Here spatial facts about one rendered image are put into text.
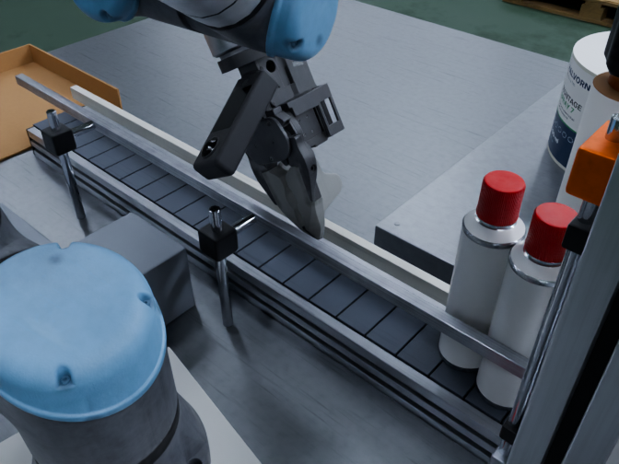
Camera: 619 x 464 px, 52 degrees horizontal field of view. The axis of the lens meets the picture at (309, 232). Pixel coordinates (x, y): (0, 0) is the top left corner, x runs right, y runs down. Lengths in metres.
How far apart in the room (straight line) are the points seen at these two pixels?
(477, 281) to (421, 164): 0.47
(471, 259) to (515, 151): 0.45
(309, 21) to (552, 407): 0.30
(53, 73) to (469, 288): 1.00
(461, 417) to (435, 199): 0.33
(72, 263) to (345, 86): 0.85
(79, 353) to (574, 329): 0.28
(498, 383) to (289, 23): 0.35
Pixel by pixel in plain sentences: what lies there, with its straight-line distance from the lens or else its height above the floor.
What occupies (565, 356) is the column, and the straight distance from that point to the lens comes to 0.34.
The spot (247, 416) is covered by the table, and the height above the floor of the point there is 0.83.
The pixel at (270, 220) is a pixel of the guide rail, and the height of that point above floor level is 0.96.
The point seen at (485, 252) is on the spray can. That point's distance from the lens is 0.53.
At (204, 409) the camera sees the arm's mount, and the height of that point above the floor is 0.85.
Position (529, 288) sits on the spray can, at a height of 1.03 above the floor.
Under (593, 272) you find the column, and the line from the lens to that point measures 0.30.
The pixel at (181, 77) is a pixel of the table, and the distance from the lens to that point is 1.28.
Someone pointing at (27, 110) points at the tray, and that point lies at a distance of 1.23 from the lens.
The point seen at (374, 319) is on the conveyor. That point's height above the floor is 0.88.
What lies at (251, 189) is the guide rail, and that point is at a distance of 0.79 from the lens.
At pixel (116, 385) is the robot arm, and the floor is 1.04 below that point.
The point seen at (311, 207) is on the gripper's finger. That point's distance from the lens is 0.65.
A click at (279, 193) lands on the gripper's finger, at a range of 0.68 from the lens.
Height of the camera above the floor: 1.36
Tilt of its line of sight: 39 degrees down
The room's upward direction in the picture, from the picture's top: straight up
